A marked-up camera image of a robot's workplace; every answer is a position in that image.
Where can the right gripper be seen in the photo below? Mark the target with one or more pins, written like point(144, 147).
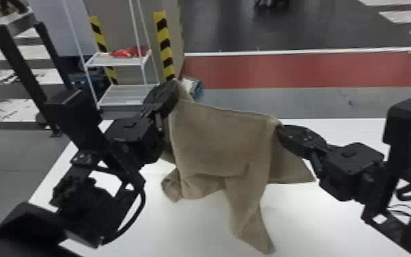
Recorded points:
point(349, 170)

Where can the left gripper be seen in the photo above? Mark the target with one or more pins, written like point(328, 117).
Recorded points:
point(134, 140)

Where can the beige towel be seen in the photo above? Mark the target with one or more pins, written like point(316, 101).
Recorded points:
point(220, 158)

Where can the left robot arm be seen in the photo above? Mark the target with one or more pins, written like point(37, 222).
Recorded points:
point(30, 229)

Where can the red snack packet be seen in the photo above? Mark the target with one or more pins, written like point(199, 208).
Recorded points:
point(128, 52)

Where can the yellow black striped post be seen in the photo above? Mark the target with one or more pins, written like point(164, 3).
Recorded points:
point(102, 45)
point(164, 45)

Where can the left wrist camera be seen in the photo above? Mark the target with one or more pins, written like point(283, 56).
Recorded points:
point(71, 113)

